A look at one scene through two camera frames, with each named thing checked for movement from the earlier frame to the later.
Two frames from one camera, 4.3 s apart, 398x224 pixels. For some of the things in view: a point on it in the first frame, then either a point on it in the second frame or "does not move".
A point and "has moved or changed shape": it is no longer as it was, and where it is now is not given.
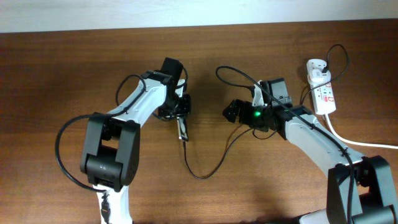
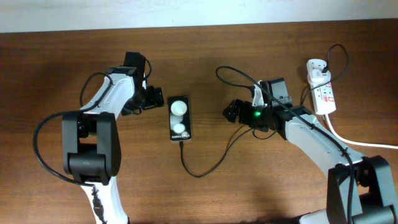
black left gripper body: x=176 y=106 → x=145 y=98
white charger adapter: x=314 y=68 does not move
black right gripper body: x=255 y=116 does not move
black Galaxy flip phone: x=182 y=128 has moved or changed shape
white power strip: x=322 y=92 does not move
